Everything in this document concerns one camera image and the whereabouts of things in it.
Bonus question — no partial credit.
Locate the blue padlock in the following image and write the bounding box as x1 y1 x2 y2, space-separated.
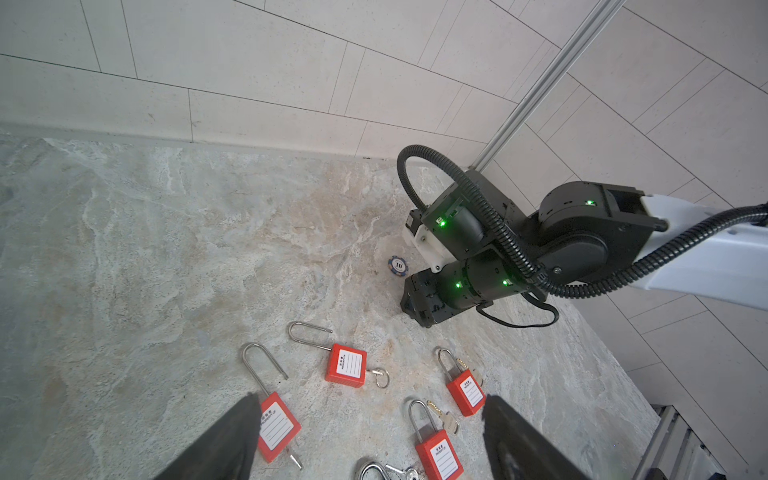
357 461 390 480

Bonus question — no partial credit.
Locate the metal base rail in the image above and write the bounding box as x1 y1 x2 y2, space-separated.
633 405 727 480

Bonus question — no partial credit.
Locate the red padlock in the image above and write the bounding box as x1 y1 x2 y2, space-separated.
408 399 464 480
436 347 487 417
240 342 304 471
287 321 391 389

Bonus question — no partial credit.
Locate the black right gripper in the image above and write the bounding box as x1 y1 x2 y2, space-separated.
400 272 466 328

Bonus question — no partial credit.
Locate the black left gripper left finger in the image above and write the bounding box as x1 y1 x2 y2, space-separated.
155 393 262 479

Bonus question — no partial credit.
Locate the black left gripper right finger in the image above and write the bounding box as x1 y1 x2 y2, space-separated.
482 395 588 480

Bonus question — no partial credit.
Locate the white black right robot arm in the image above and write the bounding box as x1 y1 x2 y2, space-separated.
397 145 767 328

